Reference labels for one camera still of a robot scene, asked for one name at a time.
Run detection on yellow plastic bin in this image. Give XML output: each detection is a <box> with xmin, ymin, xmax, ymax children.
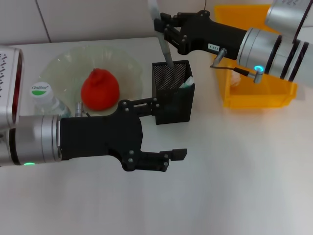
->
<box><xmin>211</xmin><ymin>3</ymin><xmax>299</xmax><ymax>110</ymax></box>

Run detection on clear water bottle green label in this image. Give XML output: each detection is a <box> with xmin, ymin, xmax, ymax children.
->
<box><xmin>30</xmin><ymin>81</ymin><xmax>72</xmax><ymax>117</ymax></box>

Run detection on green glass fruit plate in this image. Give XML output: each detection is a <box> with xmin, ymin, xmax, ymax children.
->
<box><xmin>39</xmin><ymin>45</ymin><xmax>144</xmax><ymax>118</ymax></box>

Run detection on white paper ball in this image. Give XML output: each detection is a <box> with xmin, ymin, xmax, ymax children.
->
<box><xmin>230</xmin><ymin>70</ymin><xmax>242</xmax><ymax>87</ymax></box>

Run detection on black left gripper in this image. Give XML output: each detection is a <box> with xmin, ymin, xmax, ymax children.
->
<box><xmin>59</xmin><ymin>97</ymin><xmax>161</xmax><ymax>172</ymax></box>

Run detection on silver left wrist knob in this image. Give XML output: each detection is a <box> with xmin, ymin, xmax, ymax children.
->
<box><xmin>74</xmin><ymin>100</ymin><xmax>85</xmax><ymax>118</ymax></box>

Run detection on green utility knife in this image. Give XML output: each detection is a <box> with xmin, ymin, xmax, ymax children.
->
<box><xmin>179</xmin><ymin>76</ymin><xmax>196</xmax><ymax>90</ymax></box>

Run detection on red-orange knitted orange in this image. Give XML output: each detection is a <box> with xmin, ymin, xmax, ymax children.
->
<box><xmin>81</xmin><ymin>68</ymin><xmax>121</xmax><ymax>111</ymax></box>

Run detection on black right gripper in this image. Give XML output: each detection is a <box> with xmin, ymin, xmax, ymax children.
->
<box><xmin>154</xmin><ymin>10</ymin><xmax>249</xmax><ymax>61</ymax></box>

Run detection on grey glitter pen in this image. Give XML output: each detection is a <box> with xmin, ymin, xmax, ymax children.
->
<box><xmin>147</xmin><ymin>0</ymin><xmax>175</xmax><ymax>69</ymax></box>

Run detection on right gripper cable with plug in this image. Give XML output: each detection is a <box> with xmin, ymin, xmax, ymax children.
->
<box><xmin>209</xmin><ymin>48</ymin><xmax>265</xmax><ymax>84</ymax></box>

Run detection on black mesh pen holder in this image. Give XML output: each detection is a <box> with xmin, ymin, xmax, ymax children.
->
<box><xmin>152</xmin><ymin>59</ymin><xmax>196</xmax><ymax>125</ymax></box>

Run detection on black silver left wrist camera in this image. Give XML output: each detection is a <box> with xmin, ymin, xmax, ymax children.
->
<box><xmin>0</xmin><ymin>45</ymin><xmax>25</xmax><ymax>128</ymax></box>

